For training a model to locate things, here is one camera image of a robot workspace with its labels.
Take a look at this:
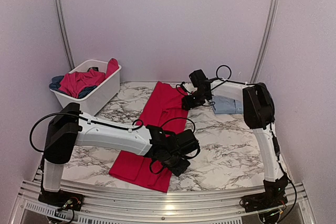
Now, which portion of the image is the red garment in bin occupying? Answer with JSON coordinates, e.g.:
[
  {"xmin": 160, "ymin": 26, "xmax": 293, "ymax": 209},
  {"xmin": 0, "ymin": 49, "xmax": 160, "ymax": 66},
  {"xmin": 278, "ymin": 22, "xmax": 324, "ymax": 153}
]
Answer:
[{"xmin": 57, "ymin": 58, "xmax": 119, "ymax": 99}]

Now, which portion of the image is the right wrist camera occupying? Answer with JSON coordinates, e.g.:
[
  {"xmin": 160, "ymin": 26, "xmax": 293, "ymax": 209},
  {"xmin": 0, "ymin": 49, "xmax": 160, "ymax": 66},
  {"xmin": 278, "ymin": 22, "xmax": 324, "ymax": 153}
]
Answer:
[{"xmin": 175, "ymin": 82, "xmax": 193, "ymax": 97}]

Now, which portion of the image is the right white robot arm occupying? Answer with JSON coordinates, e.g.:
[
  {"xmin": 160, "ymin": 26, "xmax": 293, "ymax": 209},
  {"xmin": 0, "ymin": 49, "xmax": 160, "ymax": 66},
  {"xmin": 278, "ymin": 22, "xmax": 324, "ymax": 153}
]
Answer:
[{"xmin": 182, "ymin": 69, "xmax": 289, "ymax": 207}]

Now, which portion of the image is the aluminium frame post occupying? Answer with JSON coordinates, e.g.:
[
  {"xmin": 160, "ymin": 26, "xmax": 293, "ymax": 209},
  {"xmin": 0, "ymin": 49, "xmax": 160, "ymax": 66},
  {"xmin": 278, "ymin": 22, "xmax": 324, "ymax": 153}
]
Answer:
[
  {"xmin": 250, "ymin": 0, "xmax": 279, "ymax": 83},
  {"xmin": 54, "ymin": 0, "xmax": 75, "ymax": 70}
]

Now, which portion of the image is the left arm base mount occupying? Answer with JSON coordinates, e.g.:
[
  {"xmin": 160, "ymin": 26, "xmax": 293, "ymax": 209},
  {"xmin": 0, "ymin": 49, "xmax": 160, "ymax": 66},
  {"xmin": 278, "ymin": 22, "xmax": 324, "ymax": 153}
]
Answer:
[{"xmin": 38, "ymin": 190, "xmax": 84, "ymax": 211}]

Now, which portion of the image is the dark blue garment in bin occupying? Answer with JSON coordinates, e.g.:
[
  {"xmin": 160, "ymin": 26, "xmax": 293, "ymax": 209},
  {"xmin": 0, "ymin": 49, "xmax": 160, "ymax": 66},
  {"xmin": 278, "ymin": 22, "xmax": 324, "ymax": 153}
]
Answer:
[{"xmin": 49, "ymin": 76, "xmax": 97, "ymax": 99}]

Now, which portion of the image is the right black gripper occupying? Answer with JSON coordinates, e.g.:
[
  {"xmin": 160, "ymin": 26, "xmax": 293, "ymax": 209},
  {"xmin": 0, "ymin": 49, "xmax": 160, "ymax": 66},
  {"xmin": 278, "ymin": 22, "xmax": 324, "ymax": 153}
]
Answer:
[{"xmin": 182, "ymin": 90, "xmax": 209, "ymax": 110}]

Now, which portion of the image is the front aluminium rail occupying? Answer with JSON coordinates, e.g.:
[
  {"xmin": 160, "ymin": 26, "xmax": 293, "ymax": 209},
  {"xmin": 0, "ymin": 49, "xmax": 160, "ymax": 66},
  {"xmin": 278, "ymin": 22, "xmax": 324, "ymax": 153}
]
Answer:
[{"xmin": 8, "ymin": 180, "xmax": 317, "ymax": 223}]

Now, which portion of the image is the right aluminium frame post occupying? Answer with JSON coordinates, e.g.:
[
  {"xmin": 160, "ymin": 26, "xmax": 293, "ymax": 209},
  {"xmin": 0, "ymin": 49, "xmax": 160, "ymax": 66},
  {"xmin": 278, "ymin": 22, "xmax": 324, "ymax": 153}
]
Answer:
[{"xmin": 250, "ymin": 0, "xmax": 279, "ymax": 83}]

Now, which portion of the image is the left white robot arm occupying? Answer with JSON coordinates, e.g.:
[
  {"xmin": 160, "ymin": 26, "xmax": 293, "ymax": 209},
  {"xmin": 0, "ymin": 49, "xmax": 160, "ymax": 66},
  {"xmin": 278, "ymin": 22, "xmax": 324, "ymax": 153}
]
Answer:
[{"xmin": 29, "ymin": 103, "xmax": 201, "ymax": 206}]

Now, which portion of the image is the white plastic laundry bin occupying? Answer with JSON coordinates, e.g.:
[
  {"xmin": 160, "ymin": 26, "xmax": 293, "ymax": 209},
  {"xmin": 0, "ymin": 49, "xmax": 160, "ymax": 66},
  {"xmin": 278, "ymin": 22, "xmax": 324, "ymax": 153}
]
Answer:
[{"xmin": 50, "ymin": 59, "xmax": 122, "ymax": 115}]

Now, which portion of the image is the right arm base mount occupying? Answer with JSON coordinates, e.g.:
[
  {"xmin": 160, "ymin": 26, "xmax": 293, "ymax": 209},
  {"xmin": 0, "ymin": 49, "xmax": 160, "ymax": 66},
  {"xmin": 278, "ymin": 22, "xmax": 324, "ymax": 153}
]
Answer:
[{"xmin": 239, "ymin": 193, "xmax": 288, "ymax": 212}]

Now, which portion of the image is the left aluminium frame post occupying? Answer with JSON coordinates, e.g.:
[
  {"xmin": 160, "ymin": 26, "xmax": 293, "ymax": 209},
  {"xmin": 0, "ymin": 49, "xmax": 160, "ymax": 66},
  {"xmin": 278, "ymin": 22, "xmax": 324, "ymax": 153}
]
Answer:
[{"xmin": 54, "ymin": 0, "xmax": 75, "ymax": 70}]

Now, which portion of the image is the light blue button shirt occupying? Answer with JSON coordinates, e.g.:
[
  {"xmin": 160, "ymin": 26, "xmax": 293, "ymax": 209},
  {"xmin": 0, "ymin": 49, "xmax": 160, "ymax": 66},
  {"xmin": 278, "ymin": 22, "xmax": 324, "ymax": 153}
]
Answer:
[{"xmin": 212, "ymin": 96, "xmax": 244, "ymax": 114}]

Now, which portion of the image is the red t-shirt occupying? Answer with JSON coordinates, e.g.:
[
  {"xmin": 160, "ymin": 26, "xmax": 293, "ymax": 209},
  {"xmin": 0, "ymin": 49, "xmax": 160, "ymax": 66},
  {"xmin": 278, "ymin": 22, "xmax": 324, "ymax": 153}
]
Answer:
[{"xmin": 109, "ymin": 82, "xmax": 188, "ymax": 193}]

